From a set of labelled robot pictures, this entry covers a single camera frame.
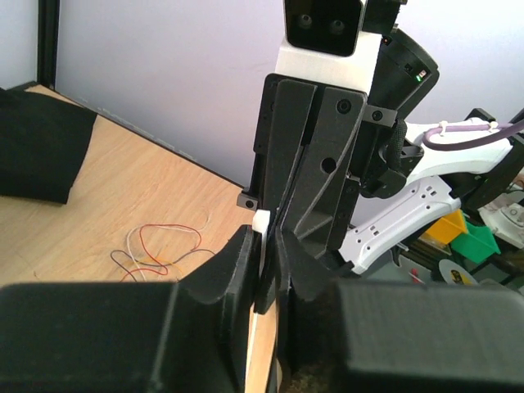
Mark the yellow storage bin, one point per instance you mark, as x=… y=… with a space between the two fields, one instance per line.
x=447 y=228

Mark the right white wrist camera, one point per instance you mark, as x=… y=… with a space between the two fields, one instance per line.
x=325 y=42

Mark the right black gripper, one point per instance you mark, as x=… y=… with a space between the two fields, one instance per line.
x=317 y=149

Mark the green storage bin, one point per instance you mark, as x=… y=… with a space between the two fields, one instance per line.
x=477 y=244

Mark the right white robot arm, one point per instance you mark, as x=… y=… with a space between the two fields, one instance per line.
x=447 y=165

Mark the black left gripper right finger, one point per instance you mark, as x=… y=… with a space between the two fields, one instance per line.
x=343 y=334

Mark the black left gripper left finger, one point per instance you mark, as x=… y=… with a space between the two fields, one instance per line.
x=186 y=336

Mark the black folded cloth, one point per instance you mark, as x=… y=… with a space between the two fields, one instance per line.
x=44 y=141

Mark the white zip tie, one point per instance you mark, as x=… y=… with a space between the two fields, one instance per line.
x=260 y=224

